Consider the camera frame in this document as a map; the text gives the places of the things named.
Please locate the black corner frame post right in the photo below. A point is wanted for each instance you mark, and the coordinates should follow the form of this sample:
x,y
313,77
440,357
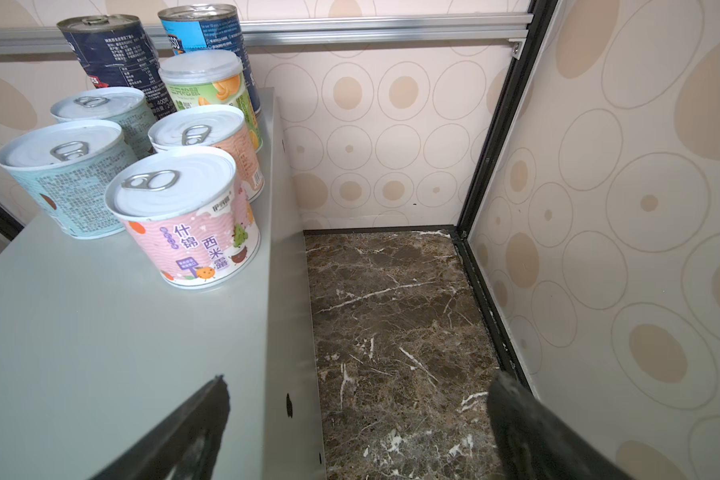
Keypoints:
x,y
516,82

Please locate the grey metal cabinet box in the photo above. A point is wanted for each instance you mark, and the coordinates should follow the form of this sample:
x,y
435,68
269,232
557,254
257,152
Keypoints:
x,y
96,349

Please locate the blue progresso soup can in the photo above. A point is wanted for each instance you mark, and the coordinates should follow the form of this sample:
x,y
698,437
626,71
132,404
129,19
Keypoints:
x,y
209,26

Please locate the horizontal aluminium rail back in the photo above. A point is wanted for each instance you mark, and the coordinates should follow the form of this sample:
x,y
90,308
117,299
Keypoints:
x,y
463,28

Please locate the dark blue red soup can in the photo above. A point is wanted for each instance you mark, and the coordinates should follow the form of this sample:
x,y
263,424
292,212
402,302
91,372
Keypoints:
x,y
115,51

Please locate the peach label can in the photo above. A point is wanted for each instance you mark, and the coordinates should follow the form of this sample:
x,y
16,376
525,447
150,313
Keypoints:
x,y
220,126

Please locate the yellow label can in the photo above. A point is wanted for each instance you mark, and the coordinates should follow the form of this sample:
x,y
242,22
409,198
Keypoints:
x,y
210,77

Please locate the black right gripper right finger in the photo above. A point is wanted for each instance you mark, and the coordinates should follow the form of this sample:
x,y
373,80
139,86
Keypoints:
x,y
533,443

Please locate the white lid can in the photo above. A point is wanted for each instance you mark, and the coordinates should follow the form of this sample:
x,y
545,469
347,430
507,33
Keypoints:
x,y
66,168

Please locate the teal label can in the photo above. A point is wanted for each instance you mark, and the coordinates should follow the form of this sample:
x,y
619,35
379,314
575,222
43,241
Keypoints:
x,y
125,106

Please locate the pink label can back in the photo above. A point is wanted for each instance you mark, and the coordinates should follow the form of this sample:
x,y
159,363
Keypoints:
x,y
187,210

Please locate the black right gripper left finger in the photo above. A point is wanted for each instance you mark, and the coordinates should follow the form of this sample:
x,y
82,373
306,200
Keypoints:
x,y
184,445

